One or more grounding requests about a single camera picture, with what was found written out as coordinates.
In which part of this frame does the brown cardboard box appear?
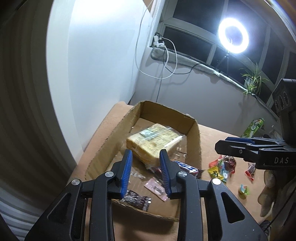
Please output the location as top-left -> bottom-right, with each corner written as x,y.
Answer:
85,100 -> 202,221

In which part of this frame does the black cable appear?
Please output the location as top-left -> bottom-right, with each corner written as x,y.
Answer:
162,44 -> 200,75

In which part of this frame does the pink snack packet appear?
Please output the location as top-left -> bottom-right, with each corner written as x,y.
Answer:
144,178 -> 168,202

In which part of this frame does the teal white snack packet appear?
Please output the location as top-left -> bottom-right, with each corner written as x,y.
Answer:
218,161 -> 228,183

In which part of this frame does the gloved right hand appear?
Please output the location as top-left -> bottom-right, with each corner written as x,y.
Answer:
257,170 -> 282,217

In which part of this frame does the black light tripod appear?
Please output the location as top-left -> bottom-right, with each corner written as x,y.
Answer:
215,52 -> 230,75

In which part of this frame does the green potted plant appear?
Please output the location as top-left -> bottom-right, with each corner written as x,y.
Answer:
239,63 -> 270,96

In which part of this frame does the green jelly cup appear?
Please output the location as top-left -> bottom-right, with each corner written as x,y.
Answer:
238,184 -> 249,196

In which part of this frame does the black white candy packet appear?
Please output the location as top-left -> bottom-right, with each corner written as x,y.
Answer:
120,189 -> 152,211

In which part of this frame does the packaged sliced bread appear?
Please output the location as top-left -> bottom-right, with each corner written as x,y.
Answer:
126,123 -> 185,169

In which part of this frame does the grey window sill cloth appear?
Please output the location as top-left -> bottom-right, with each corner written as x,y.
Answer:
150,48 -> 245,92

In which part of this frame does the white ring light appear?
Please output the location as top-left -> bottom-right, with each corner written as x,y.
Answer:
218,18 -> 249,54

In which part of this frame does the white power strip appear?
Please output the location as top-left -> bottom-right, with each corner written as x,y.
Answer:
152,32 -> 165,48

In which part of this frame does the brown snickers bar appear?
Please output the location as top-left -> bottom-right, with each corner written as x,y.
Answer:
173,160 -> 203,179

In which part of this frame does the yellow snack packet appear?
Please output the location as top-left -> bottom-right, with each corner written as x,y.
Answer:
208,166 -> 223,181

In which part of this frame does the red dates clear bag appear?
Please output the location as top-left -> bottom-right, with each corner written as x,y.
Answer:
208,155 -> 236,174

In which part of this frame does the dark red snack bag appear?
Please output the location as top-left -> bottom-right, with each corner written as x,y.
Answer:
245,162 -> 256,182

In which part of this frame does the green drink carton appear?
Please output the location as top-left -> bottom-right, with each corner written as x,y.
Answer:
241,118 -> 264,138

